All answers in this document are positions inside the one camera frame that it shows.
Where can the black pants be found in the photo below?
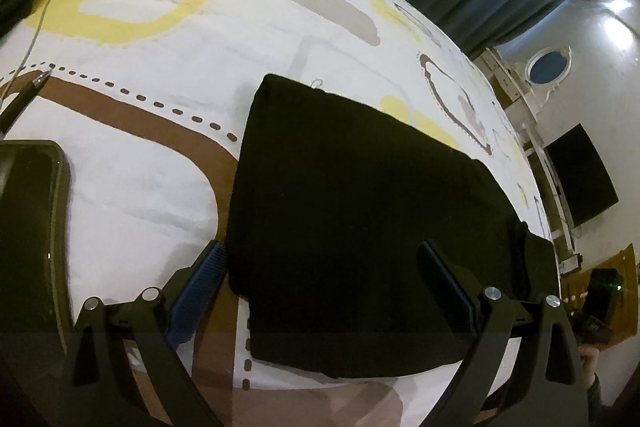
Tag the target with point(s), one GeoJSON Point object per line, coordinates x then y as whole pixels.
{"type": "Point", "coordinates": [360, 232]}

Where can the person's right hand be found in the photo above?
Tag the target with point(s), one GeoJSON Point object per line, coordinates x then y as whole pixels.
{"type": "Point", "coordinates": [589, 359]}

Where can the white dressing table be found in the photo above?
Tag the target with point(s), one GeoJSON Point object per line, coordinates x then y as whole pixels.
{"type": "Point", "coordinates": [505, 77]}

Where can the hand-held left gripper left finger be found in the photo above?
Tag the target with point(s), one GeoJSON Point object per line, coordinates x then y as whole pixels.
{"type": "Point", "coordinates": [196, 292]}

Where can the black flat television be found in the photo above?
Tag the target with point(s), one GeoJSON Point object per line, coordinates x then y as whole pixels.
{"type": "Point", "coordinates": [580, 177]}

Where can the oval white vanity mirror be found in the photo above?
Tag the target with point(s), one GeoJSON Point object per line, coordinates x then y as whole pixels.
{"type": "Point", "coordinates": [546, 68]}

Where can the patterned bed quilt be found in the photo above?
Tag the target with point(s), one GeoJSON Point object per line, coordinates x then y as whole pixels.
{"type": "Point", "coordinates": [165, 57]}

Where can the black smartphone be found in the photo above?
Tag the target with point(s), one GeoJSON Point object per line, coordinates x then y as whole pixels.
{"type": "Point", "coordinates": [27, 232]}

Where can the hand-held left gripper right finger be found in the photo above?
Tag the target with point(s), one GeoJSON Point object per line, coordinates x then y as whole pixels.
{"type": "Point", "coordinates": [447, 287]}

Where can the black pen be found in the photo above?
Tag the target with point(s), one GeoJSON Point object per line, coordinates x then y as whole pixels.
{"type": "Point", "coordinates": [22, 99]}

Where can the white television cabinet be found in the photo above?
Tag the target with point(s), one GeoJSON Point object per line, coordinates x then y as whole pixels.
{"type": "Point", "coordinates": [555, 207]}

